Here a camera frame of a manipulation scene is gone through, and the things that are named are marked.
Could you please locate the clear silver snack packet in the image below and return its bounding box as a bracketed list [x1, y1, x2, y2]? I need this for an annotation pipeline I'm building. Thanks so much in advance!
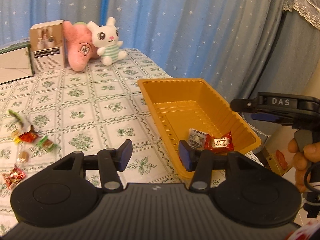
[187, 128, 207, 150]

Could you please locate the red snack packet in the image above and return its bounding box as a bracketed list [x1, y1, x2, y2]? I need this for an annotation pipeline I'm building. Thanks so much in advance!
[204, 132, 234, 153]

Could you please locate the green candy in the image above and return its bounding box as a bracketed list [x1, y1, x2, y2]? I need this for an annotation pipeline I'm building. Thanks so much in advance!
[36, 136, 60, 152]

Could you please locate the red orange candy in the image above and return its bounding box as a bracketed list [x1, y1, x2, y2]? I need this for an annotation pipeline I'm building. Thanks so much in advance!
[18, 131, 38, 143]

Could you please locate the red patterned candy packet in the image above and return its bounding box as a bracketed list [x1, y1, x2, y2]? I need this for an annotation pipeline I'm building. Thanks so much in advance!
[2, 165, 26, 190]

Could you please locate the yellow candy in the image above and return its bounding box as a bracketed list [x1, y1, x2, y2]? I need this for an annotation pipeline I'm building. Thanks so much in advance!
[11, 129, 22, 144]

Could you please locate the dark green snack stick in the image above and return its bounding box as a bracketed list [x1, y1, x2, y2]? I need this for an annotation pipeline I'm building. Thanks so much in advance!
[8, 109, 40, 133]

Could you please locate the right hand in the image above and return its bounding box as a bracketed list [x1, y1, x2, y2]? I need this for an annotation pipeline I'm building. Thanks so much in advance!
[288, 138, 320, 193]

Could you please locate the orange plastic tray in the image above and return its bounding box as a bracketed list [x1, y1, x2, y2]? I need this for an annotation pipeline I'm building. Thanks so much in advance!
[137, 78, 261, 180]

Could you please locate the grey lace curtain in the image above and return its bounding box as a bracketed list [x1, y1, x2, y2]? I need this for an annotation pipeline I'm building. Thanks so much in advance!
[240, 0, 320, 138]

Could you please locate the green floral tablecloth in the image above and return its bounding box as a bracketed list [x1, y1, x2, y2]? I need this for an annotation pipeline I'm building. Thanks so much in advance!
[0, 48, 226, 233]

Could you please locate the small brown candy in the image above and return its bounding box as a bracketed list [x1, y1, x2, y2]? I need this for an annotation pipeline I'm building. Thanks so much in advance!
[17, 151, 29, 163]

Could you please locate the pink star plush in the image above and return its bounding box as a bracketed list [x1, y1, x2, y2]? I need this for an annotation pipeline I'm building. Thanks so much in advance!
[63, 21, 100, 72]

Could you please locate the blue star curtain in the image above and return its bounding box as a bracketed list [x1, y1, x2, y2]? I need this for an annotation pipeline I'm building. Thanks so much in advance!
[1, 0, 284, 100]

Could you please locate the white bunny plush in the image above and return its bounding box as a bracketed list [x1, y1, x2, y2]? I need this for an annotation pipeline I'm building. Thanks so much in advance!
[87, 17, 127, 66]

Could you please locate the white green cardboard box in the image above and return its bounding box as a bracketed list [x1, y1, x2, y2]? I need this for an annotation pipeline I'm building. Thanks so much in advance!
[0, 38, 34, 85]

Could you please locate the tan product box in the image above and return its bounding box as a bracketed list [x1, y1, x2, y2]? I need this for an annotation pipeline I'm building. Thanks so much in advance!
[29, 20, 65, 74]

